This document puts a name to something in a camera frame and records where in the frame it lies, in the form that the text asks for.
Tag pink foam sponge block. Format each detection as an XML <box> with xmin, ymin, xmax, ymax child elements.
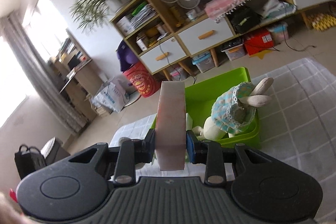
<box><xmin>155</xmin><ymin>81</ymin><xmax>186</xmax><ymax>171</ymax></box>

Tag white foam block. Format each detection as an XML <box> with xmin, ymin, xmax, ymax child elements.
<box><xmin>186</xmin><ymin>113</ymin><xmax>193</xmax><ymax>131</ymax></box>

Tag rabbit doll blue dress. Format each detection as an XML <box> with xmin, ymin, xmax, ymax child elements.
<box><xmin>192</xmin><ymin>77</ymin><xmax>274</xmax><ymax>141</ymax></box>

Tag green plastic storage bin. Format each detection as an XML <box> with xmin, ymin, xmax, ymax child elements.
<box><xmin>149</xmin><ymin>66</ymin><xmax>262</xmax><ymax>150</ymax></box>

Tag white printed plastic bag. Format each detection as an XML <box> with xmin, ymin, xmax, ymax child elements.
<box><xmin>90</xmin><ymin>78</ymin><xmax>130</xmax><ymax>113</ymax></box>

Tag red round drum container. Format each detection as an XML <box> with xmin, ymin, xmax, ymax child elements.
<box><xmin>123</xmin><ymin>61</ymin><xmax>161</xmax><ymax>98</ymax></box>

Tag clear box blue lid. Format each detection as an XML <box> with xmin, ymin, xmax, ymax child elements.
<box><xmin>192</xmin><ymin>51</ymin><xmax>215</xmax><ymax>73</ymax></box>

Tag purple plush toy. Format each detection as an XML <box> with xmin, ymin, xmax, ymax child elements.
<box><xmin>116</xmin><ymin>40</ymin><xmax>139</xmax><ymax>72</ymax></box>

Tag wooden desk with shelves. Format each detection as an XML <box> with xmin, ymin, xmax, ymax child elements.
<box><xmin>48</xmin><ymin>29</ymin><xmax>103</xmax><ymax>122</ymax></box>

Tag clear box black lid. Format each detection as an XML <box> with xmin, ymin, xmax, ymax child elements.
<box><xmin>220</xmin><ymin>38</ymin><xmax>247</xmax><ymax>61</ymax></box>

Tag black bag on floor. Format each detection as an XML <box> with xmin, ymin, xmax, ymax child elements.
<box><xmin>14</xmin><ymin>144</ymin><xmax>47</xmax><ymax>180</ymax></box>

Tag wooden shelf cabinet white drawers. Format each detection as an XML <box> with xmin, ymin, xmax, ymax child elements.
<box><xmin>110</xmin><ymin>0</ymin><xmax>333</xmax><ymax>75</ymax></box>

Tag red box under cabinet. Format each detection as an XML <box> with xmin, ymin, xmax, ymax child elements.
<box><xmin>244</xmin><ymin>28</ymin><xmax>274</xmax><ymax>56</ymax></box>

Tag grey curtain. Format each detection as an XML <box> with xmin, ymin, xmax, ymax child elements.
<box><xmin>1</xmin><ymin>12</ymin><xmax>87</xmax><ymax>136</ymax></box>

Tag black bag in cabinet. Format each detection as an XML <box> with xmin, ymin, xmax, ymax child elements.
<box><xmin>227</xmin><ymin>6</ymin><xmax>262</xmax><ymax>34</ymax></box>

